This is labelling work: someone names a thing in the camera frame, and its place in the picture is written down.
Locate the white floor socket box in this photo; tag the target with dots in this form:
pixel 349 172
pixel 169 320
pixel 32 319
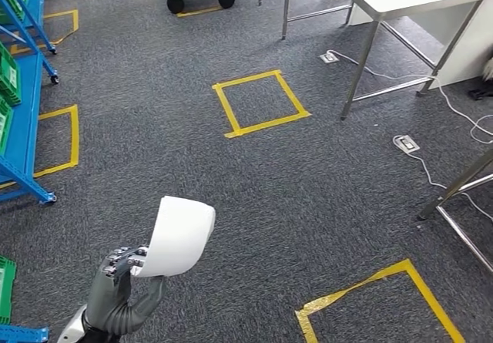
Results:
pixel 406 144
pixel 329 58

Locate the steel table frame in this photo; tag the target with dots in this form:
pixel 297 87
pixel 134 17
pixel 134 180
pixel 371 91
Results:
pixel 286 14

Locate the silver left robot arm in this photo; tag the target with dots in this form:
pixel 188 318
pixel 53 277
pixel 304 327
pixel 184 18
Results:
pixel 71 328

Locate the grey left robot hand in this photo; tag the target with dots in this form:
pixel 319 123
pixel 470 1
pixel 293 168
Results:
pixel 108 305

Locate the white curved plastic part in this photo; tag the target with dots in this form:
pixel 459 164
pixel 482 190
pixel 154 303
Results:
pixel 177 238

